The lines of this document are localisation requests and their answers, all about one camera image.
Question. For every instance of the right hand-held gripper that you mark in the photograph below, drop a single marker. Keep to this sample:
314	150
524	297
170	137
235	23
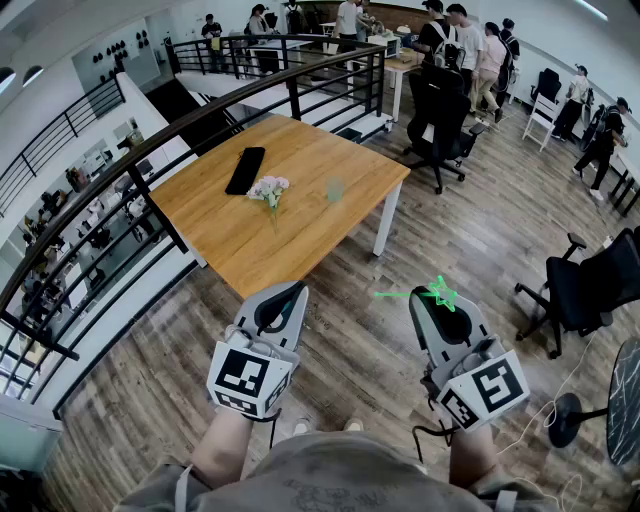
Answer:
495	385

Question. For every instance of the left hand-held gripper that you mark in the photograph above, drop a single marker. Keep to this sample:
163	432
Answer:
245	375

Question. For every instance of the clear glass vase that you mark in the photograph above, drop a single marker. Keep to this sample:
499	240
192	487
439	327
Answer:
335	191

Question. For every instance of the person's right forearm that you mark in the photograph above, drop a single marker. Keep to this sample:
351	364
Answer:
472	460

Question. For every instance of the person's left forearm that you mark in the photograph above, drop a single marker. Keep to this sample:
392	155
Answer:
222	450

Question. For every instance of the white table leg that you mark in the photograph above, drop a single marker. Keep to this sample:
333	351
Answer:
200	259
387	220

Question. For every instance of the person's left shoe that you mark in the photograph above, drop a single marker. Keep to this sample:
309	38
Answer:
302	427

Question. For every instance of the person's shoe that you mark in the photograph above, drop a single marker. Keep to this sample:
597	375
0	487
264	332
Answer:
302	427
354	425

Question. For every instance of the pink flower bouquet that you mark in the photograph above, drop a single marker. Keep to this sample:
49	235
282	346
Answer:
270	189

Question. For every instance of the person's right shoe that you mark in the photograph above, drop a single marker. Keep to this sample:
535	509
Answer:
354	425

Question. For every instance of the black mesh office chair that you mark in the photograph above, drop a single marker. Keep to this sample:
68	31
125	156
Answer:
585	295

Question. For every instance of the black fabric pouch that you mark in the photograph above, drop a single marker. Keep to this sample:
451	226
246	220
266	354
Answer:
245	170

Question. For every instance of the wooden table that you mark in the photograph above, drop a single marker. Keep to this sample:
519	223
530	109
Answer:
152	205

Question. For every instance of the person's grey shirt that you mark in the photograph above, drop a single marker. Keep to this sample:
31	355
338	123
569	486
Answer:
325	475

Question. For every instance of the round black marble table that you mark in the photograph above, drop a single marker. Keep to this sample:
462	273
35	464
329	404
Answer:
625	400

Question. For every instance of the grey waste bin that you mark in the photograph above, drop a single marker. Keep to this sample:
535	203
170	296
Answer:
349	135

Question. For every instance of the black high-back office chair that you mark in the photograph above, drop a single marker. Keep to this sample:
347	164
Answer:
440	125

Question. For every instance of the white folding chair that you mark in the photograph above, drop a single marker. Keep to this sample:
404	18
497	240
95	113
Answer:
542	117

